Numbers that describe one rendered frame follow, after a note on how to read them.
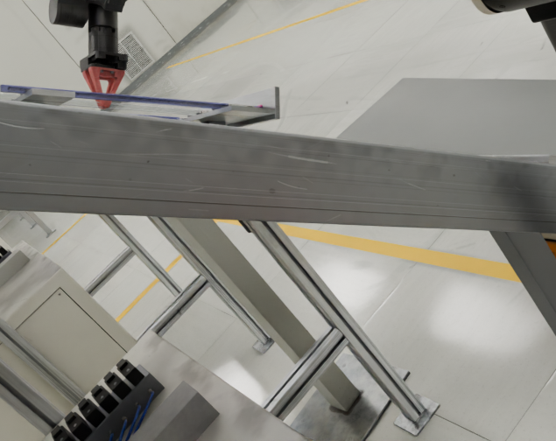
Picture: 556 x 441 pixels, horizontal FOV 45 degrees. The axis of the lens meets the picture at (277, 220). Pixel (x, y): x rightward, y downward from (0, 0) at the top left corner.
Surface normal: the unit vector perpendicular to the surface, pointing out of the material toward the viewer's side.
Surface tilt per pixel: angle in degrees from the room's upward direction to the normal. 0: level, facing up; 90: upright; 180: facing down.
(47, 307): 90
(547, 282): 90
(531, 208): 90
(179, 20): 90
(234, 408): 0
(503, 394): 0
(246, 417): 0
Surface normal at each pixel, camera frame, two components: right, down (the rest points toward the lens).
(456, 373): -0.58, -0.72
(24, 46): 0.49, 0.09
